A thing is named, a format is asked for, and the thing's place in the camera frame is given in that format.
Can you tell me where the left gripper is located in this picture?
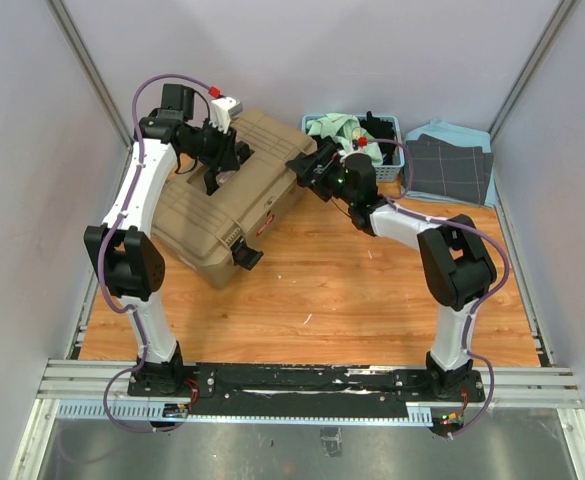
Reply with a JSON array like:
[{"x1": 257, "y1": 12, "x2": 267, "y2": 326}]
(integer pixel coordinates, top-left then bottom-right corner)
[{"x1": 184, "y1": 119, "x2": 242, "y2": 174}]

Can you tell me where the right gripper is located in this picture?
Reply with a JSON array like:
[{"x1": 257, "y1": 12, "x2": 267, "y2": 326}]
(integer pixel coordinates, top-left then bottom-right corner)
[{"x1": 289, "y1": 142, "x2": 357, "y2": 206}]

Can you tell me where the tan plastic tool box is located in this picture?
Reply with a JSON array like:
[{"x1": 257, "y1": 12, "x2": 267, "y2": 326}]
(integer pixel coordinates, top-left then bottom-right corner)
[{"x1": 152, "y1": 109, "x2": 317, "y2": 289}]

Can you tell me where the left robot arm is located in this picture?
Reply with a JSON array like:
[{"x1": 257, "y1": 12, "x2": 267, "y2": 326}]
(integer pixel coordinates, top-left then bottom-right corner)
[{"x1": 83, "y1": 76, "x2": 242, "y2": 396}]

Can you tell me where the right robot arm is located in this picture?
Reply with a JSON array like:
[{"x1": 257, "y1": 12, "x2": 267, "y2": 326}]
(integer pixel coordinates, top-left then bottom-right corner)
[{"x1": 286, "y1": 144, "x2": 497, "y2": 401}]

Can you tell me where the green patterned cloth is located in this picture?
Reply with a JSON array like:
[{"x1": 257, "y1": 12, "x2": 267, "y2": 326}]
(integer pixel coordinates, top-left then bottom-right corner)
[{"x1": 302, "y1": 113, "x2": 381, "y2": 167}]

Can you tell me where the blue plastic basket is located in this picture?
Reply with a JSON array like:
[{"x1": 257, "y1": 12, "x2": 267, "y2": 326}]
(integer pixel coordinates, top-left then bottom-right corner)
[{"x1": 301, "y1": 113, "x2": 405, "y2": 182}]

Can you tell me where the black cloth in basket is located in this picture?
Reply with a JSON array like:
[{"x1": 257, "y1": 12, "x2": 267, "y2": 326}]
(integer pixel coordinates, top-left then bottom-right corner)
[{"x1": 360, "y1": 111, "x2": 397, "y2": 165}]

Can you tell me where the grey checked folded cloth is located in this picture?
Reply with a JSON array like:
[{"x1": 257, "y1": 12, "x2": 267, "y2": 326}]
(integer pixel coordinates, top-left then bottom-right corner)
[{"x1": 404, "y1": 134, "x2": 494, "y2": 205}]

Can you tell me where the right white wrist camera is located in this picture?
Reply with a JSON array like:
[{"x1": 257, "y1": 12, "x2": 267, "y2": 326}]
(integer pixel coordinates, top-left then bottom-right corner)
[{"x1": 352, "y1": 137, "x2": 382, "y2": 161}]

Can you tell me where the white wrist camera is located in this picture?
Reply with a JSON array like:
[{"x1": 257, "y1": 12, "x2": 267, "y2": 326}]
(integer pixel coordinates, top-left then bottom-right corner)
[
  {"x1": 210, "y1": 96, "x2": 243, "y2": 133},
  {"x1": 352, "y1": 137, "x2": 382, "y2": 161}
]

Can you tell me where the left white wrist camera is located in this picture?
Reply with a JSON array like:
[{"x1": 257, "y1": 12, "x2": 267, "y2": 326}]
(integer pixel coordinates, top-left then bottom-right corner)
[{"x1": 210, "y1": 96, "x2": 243, "y2": 133}]

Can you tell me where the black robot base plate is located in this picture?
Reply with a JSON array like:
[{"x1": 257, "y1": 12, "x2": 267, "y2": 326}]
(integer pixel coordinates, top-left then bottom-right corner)
[{"x1": 128, "y1": 363, "x2": 486, "y2": 419}]

